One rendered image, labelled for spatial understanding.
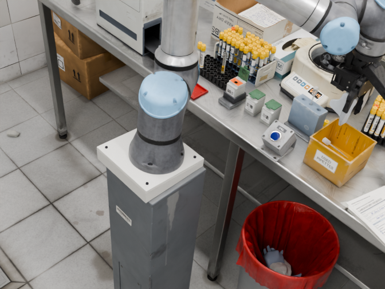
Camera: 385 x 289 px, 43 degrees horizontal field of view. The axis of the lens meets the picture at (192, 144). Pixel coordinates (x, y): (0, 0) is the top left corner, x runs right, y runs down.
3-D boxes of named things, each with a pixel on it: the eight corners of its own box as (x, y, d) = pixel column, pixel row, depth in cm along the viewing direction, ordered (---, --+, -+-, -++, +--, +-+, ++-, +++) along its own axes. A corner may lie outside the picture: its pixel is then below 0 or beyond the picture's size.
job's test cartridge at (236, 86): (224, 97, 157) (227, 81, 153) (235, 91, 159) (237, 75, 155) (233, 103, 155) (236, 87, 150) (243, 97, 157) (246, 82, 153)
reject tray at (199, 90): (179, 90, 160) (179, 88, 159) (193, 82, 163) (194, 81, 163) (193, 100, 156) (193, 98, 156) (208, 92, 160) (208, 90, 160)
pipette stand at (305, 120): (283, 124, 151) (290, 99, 144) (298, 116, 155) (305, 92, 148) (307, 143, 146) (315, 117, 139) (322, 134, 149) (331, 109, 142)
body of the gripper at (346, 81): (345, 75, 128) (359, 35, 120) (373, 91, 124) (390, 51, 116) (328, 86, 124) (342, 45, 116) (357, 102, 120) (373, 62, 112)
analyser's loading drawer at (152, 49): (138, 46, 173) (138, 33, 170) (152, 40, 177) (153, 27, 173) (177, 73, 163) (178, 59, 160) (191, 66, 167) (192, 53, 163)
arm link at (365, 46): (397, 35, 113) (379, 46, 108) (390, 52, 116) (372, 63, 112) (369, 22, 116) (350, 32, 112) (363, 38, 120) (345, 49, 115)
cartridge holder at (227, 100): (217, 101, 157) (219, 93, 155) (237, 92, 162) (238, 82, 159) (229, 110, 154) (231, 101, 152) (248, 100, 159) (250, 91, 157)
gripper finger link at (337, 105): (325, 116, 130) (340, 85, 125) (344, 127, 127) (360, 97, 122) (319, 117, 128) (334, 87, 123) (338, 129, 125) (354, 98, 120)
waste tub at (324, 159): (301, 161, 140) (309, 136, 133) (327, 141, 147) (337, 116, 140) (340, 188, 133) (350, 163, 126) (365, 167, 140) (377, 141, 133)
